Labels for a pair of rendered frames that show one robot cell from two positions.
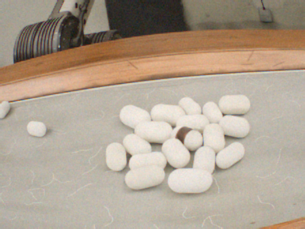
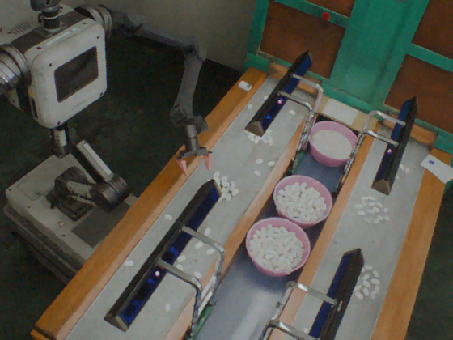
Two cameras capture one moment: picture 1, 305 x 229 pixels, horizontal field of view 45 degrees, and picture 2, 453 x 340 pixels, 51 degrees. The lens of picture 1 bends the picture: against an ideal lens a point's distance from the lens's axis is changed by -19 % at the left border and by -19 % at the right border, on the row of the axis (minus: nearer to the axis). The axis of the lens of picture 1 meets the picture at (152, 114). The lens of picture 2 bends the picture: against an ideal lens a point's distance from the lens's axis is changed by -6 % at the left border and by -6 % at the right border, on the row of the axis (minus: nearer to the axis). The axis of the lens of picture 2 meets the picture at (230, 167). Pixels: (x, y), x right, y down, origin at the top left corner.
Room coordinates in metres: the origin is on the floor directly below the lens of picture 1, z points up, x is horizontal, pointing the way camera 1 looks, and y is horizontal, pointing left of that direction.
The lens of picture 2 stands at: (0.10, 1.38, 2.46)
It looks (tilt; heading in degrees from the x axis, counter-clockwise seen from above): 48 degrees down; 279
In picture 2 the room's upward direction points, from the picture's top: 11 degrees clockwise
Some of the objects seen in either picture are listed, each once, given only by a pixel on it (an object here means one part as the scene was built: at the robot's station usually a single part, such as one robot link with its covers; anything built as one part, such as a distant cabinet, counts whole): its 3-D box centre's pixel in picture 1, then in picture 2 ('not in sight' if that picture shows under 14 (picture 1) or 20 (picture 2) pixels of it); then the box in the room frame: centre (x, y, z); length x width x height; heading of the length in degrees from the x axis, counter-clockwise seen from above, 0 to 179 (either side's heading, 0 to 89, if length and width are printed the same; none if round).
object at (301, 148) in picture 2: not in sight; (290, 125); (0.14, -0.39, 0.90); 0.20 x 0.19 x 0.45; 80
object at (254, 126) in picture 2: not in sight; (283, 87); (0.22, -0.41, 1.08); 0.62 x 0.08 x 0.07; 80
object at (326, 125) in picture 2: not in sight; (331, 146); (-0.09, -0.53, 0.72); 0.27 x 0.27 x 0.10
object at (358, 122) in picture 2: not in sight; (346, 115); (-0.12, -0.74, 0.77); 0.33 x 0.15 x 0.01; 170
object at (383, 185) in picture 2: not in sight; (399, 139); (-0.33, -0.31, 1.08); 0.62 x 0.08 x 0.07; 80
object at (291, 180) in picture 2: not in sight; (300, 204); (-0.01, -0.09, 0.72); 0.27 x 0.27 x 0.10
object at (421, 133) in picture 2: not in sight; (410, 128); (-0.47, -0.74, 0.83); 0.30 x 0.06 x 0.07; 170
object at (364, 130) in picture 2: not in sight; (369, 160); (-0.25, -0.32, 0.90); 0.20 x 0.19 x 0.45; 80
